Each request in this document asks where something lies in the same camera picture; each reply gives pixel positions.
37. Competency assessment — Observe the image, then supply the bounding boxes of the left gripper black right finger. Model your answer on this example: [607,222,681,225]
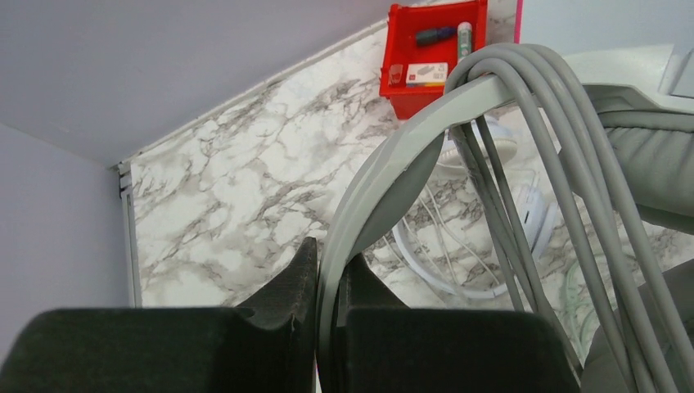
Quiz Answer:
[331,255,579,392]

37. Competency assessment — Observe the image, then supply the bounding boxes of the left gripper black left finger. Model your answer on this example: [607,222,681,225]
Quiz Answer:
[1,237,318,392]

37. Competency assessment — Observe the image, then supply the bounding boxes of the white headphones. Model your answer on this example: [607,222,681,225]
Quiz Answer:
[391,114,560,300]

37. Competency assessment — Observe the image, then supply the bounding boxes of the grey headphone cable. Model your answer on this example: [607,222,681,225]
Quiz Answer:
[444,42,694,393]

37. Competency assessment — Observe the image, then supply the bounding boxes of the grey headphones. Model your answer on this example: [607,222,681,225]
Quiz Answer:
[317,43,693,392]

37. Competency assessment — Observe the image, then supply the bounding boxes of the red plastic bin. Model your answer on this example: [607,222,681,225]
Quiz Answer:
[379,1,488,120]

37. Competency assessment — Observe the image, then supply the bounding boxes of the dark marker in bin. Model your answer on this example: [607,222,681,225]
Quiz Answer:
[415,26,457,47]

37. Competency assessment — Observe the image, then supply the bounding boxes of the white green marker in bin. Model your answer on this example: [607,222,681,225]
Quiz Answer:
[457,21,473,63]

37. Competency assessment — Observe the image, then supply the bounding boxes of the pink framed whiteboard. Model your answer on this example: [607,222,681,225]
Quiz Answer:
[514,0,524,43]

